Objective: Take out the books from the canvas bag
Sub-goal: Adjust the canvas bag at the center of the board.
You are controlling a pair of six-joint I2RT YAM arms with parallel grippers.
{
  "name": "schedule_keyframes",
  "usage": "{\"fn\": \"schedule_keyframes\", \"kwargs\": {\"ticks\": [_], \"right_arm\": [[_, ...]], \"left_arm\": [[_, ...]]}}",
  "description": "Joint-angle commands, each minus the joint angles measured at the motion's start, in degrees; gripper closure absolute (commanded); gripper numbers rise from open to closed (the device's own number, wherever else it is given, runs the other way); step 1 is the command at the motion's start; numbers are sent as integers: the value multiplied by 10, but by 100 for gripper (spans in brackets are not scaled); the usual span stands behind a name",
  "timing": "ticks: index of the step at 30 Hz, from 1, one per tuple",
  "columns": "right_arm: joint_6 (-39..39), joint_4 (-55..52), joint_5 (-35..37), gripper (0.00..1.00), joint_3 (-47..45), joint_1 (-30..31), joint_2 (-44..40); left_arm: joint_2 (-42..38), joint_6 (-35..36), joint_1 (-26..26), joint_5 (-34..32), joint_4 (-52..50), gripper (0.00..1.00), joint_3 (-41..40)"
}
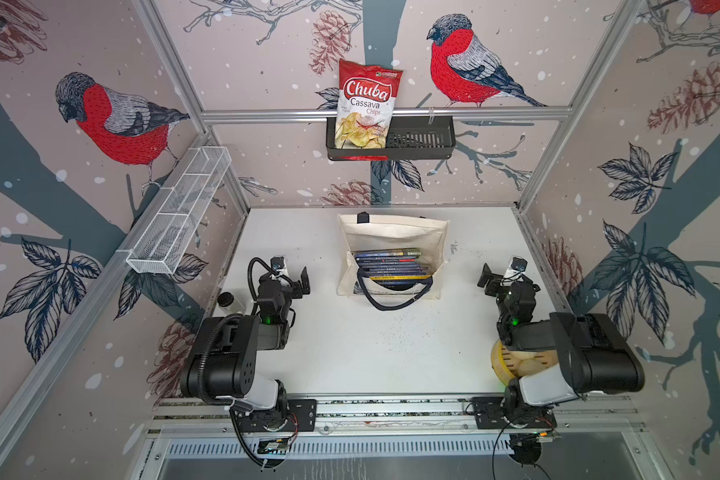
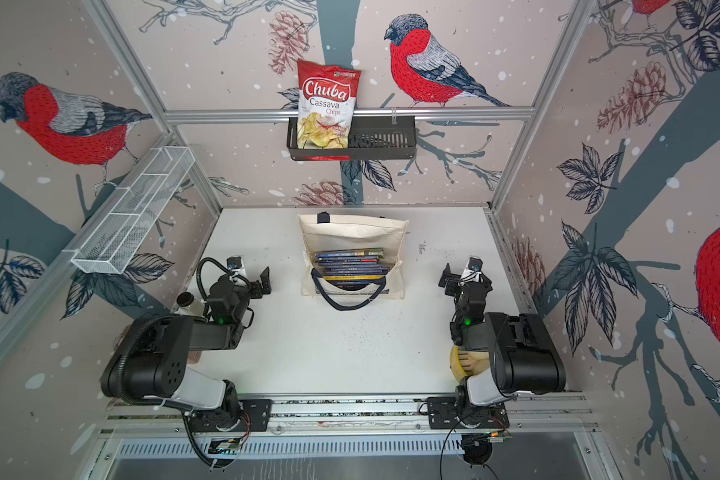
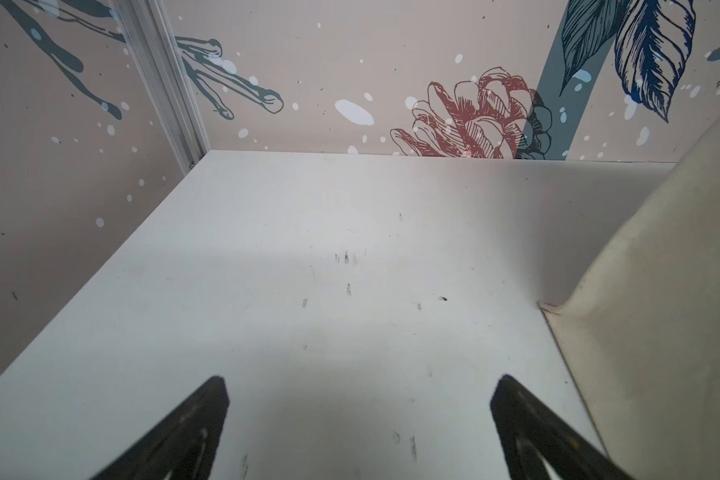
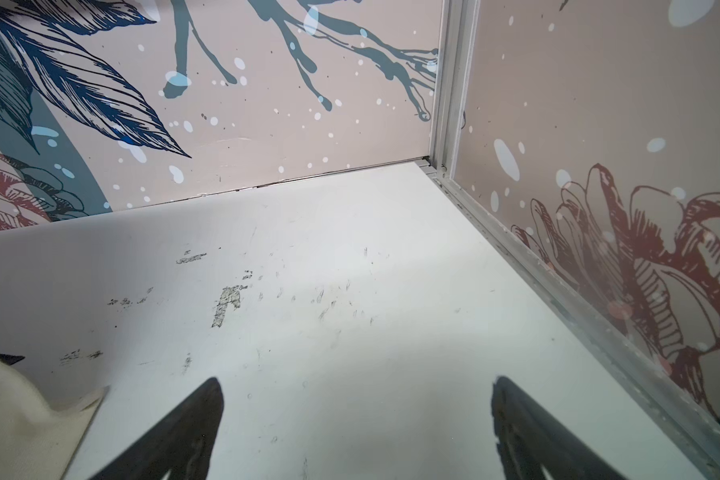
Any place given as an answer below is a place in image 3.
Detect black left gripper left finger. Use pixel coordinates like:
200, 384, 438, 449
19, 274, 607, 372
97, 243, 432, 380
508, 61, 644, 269
94, 376, 230, 479

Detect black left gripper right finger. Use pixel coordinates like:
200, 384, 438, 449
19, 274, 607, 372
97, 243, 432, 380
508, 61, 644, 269
490, 375, 630, 480

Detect cream canvas tote bag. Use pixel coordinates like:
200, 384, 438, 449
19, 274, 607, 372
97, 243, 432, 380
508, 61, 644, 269
543, 119, 720, 479

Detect aluminium frame post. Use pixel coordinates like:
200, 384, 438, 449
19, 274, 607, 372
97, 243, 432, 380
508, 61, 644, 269
110, 0, 210, 175

